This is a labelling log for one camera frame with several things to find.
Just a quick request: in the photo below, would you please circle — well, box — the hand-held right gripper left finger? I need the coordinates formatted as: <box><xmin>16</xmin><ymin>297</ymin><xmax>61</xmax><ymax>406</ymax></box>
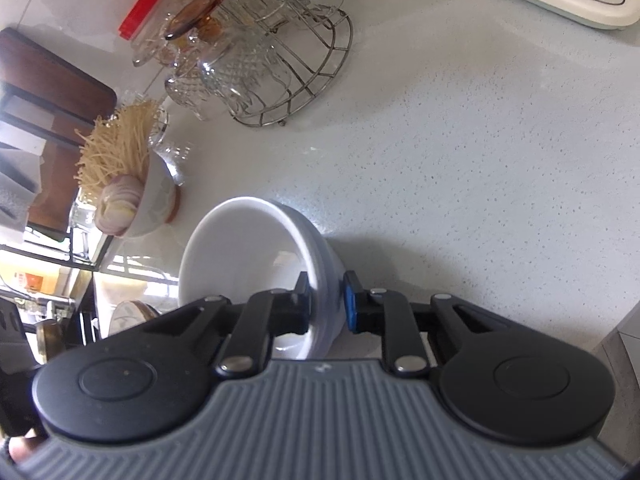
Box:
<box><xmin>142</xmin><ymin>271</ymin><xmax>311</xmax><ymax>376</ymax></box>

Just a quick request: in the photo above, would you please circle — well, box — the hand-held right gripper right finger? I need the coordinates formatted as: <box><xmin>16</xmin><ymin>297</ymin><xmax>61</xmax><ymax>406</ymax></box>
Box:
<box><xmin>342</xmin><ymin>271</ymin><xmax>506</xmax><ymax>378</ymax></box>

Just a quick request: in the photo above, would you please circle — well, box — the large floral ceramic plate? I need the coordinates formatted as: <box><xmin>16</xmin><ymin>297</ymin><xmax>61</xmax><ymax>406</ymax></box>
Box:
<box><xmin>110</xmin><ymin>300</ymin><xmax>161</xmax><ymax>336</ymax></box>

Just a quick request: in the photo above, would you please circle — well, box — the person's left hand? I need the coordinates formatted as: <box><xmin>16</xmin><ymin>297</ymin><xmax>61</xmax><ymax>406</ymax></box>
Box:
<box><xmin>2</xmin><ymin>432</ymin><xmax>48</xmax><ymax>466</ymax></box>

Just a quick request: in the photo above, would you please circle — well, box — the black dish rack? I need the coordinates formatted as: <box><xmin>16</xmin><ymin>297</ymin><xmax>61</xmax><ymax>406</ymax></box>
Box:
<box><xmin>0</xmin><ymin>80</ymin><xmax>121</xmax><ymax>341</ymax></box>

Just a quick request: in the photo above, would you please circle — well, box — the white bowl holding noodles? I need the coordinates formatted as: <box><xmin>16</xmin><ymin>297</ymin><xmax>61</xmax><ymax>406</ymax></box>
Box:
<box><xmin>92</xmin><ymin>152</ymin><xmax>181</xmax><ymax>238</ymax></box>

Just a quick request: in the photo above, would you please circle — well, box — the tall clear glass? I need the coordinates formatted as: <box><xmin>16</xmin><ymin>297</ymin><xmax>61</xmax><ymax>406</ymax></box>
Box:
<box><xmin>150</xmin><ymin>105</ymin><xmax>193</xmax><ymax>186</ymax></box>

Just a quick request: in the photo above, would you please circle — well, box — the peeled onion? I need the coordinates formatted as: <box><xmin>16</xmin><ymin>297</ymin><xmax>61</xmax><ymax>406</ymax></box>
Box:
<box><xmin>95</xmin><ymin>175</ymin><xmax>143</xmax><ymax>235</ymax></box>

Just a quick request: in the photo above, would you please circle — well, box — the bundle of dried noodles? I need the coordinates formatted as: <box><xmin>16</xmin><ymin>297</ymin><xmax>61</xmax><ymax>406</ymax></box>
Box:
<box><xmin>75</xmin><ymin>100</ymin><xmax>168</xmax><ymax>201</ymax></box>

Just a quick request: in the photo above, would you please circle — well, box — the brown wooden cutting board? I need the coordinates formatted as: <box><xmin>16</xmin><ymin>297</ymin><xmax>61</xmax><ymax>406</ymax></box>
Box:
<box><xmin>0</xmin><ymin>27</ymin><xmax>117</xmax><ymax>241</ymax></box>

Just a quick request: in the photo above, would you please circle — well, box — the amber glass dish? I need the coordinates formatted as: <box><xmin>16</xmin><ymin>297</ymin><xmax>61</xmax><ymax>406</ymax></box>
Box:
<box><xmin>164</xmin><ymin>0</ymin><xmax>230</xmax><ymax>42</ymax></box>

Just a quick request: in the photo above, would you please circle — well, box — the red lid plastic jar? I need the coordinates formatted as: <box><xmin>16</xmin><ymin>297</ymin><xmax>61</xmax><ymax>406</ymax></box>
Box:
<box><xmin>118</xmin><ymin>0</ymin><xmax>173</xmax><ymax>68</ymax></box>

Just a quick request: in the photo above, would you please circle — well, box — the wire rack of glass cups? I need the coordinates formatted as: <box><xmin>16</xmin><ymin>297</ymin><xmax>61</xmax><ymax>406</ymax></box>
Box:
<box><xmin>132</xmin><ymin>0</ymin><xmax>346</xmax><ymax>121</ymax></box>

